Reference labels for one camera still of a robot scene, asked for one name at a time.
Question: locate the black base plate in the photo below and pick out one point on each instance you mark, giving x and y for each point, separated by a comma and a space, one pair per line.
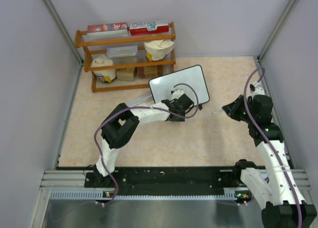
165, 181

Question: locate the red white foil box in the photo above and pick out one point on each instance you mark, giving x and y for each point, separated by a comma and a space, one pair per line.
111, 30

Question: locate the tan cardboard box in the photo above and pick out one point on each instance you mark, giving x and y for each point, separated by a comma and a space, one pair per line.
127, 74

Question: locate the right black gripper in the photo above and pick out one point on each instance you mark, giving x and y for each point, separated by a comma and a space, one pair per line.
231, 109

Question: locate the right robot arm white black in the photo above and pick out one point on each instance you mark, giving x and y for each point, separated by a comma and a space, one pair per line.
282, 205

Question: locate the cream paper bag upper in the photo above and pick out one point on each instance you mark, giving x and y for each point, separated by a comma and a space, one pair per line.
158, 49

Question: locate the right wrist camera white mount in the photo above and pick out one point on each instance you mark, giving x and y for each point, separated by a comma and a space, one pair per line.
256, 89

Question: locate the brown cardboard box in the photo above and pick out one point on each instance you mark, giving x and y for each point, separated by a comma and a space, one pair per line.
150, 71

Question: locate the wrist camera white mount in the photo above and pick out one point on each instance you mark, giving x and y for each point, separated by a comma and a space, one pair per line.
256, 89
176, 93

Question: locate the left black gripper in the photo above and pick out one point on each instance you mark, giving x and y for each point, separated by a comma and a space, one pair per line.
179, 119

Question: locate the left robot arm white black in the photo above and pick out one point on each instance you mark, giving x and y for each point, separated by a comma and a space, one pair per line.
118, 128

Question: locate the black framed whiteboard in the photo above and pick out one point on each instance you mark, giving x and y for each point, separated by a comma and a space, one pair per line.
190, 79

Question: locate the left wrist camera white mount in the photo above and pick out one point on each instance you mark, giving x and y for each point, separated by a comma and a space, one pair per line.
176, 93

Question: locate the clear plastic box on shelf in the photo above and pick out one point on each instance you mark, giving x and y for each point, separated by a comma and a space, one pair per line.
124, 51

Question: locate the red white wrap box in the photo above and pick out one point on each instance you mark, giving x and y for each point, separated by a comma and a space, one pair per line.
145, 28

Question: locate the wooden three tier shelf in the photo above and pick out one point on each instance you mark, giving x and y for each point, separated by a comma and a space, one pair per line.
92, 49

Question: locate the aluminium rail frame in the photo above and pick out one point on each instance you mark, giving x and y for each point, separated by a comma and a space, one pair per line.
62, 179

